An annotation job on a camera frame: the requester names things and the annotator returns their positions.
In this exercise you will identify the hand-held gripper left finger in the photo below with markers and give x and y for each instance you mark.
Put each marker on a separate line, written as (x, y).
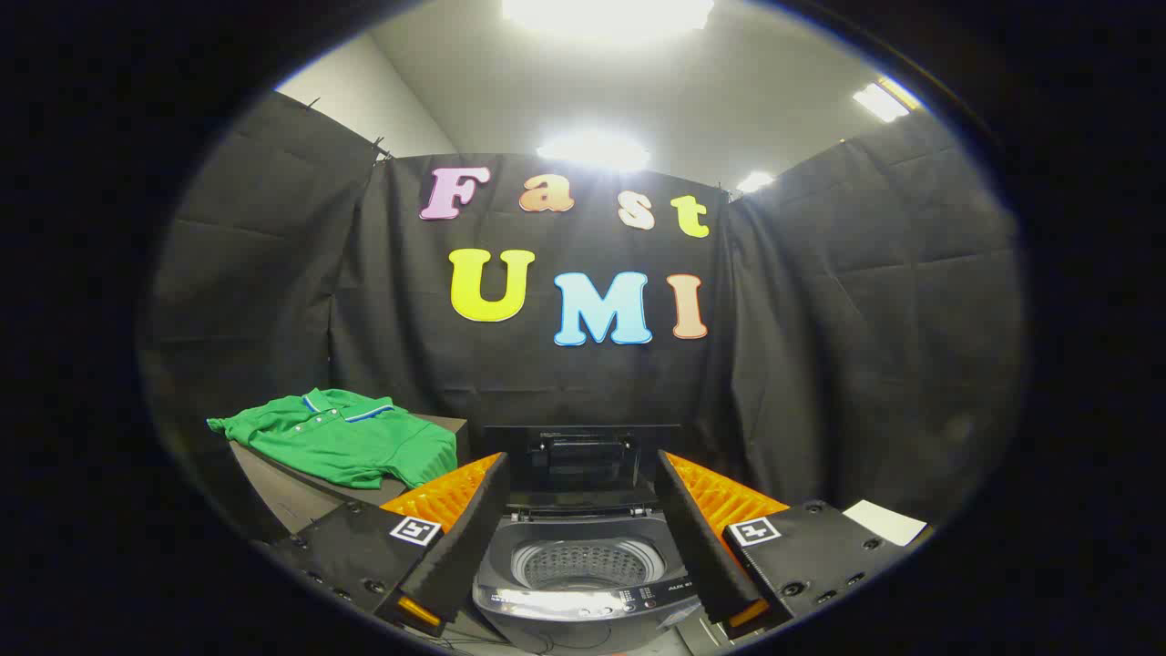
(469, 538)

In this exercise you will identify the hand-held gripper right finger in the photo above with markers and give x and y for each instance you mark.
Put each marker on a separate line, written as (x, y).
(697, 538)

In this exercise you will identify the grey washing machine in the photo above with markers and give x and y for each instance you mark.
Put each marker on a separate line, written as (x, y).
(583, 603)

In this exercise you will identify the dark washing machine lid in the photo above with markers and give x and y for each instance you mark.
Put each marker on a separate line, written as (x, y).
(583, 465)

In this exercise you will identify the green polo shirt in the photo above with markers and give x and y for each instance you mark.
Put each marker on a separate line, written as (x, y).
(346, 442)

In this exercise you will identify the black backdrop cloth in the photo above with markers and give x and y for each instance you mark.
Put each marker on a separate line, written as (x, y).
(547, 383)

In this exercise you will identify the grey box cabinet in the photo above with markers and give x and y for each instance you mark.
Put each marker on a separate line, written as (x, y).
(291, 499)

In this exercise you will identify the white paper sheet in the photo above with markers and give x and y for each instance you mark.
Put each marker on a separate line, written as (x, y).
(884, 523)

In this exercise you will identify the ceiling light panel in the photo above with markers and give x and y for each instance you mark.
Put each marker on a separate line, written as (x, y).
(594, 151)
(754, 181)
(882, 100)
(606, 13)

